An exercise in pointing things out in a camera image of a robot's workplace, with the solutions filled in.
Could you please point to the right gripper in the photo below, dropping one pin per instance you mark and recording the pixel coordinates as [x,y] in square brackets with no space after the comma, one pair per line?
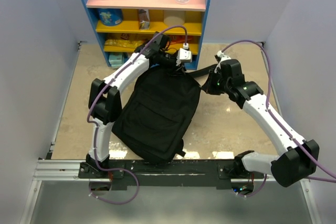
[209,85]

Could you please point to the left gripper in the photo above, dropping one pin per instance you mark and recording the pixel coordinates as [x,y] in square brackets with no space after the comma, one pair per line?
[177,70]

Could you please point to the black backpack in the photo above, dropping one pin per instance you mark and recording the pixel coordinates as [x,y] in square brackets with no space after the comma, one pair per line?
[158,113]

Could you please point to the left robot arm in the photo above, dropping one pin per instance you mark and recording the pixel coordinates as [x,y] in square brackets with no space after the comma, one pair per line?
[105,99]

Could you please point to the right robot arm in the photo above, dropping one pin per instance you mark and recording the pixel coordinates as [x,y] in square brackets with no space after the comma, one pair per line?
[295,155]

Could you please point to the teal tissue pack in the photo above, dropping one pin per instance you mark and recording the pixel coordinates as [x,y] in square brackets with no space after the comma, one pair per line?
[116,59]

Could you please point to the yellow chips bag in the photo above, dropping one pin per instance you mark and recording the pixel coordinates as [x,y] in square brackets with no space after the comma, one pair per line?
[126,40]

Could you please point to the orange snack box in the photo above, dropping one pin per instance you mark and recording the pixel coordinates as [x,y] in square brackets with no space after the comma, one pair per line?
[174,40]

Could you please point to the white round container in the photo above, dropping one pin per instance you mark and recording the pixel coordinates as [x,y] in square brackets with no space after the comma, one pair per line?
[174,17]

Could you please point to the small carton box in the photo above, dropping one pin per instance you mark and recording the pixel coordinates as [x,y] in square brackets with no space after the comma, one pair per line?
[144,19]

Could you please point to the blue shelf unit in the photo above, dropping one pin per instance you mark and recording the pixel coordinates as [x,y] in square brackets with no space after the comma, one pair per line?
[195,22]

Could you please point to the blue round can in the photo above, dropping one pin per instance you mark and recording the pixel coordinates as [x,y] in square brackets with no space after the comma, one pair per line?
[110,16]

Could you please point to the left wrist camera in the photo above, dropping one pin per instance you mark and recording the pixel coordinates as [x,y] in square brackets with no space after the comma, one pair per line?
[184,55]

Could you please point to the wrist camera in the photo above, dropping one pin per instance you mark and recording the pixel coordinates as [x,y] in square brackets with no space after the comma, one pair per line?
[220,57]
[184,55]

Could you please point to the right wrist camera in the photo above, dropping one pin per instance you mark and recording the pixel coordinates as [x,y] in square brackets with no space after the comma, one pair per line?
[220,57]

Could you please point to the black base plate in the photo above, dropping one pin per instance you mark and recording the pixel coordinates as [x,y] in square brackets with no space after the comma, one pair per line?
[218,173]

